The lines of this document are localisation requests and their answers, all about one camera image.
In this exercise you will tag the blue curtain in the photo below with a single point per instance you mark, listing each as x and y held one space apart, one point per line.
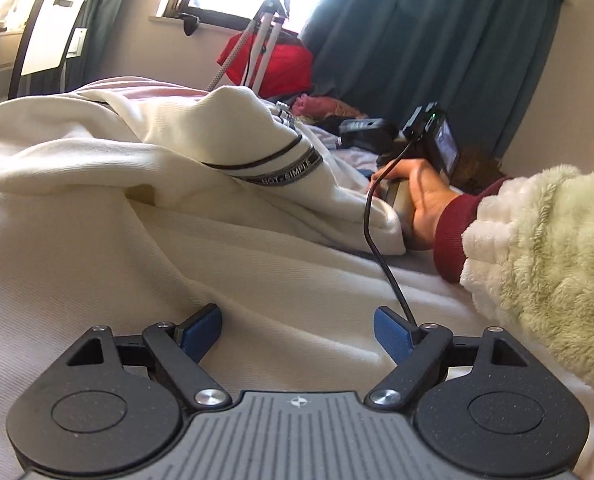
427 35

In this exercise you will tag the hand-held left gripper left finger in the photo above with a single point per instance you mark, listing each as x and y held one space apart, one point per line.
204 332

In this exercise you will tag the grey-green curtain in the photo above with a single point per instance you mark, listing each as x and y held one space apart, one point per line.
104 15

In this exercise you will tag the brown furry cloth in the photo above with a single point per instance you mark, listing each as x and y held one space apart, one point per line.
477 166

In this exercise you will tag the black chair with white back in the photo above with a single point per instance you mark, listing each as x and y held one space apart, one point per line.
44 40

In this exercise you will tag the white tripod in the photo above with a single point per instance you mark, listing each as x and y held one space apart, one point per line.
263 35

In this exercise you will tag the pink cloth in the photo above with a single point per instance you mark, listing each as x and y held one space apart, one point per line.
322 105

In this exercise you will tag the red bag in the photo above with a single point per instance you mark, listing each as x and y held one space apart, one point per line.
282 67

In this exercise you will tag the person's right forearm fluffy sleeve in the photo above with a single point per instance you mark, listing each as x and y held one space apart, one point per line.
542 260

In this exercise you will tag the cream sweatshirt with striped band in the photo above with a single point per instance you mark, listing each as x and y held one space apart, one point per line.
127 210

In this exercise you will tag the white wall switch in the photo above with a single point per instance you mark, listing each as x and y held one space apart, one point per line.
77 42

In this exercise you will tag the person's right hand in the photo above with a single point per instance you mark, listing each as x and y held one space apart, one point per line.
424 202

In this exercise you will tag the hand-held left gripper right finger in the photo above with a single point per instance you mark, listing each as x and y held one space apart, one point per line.
394 337

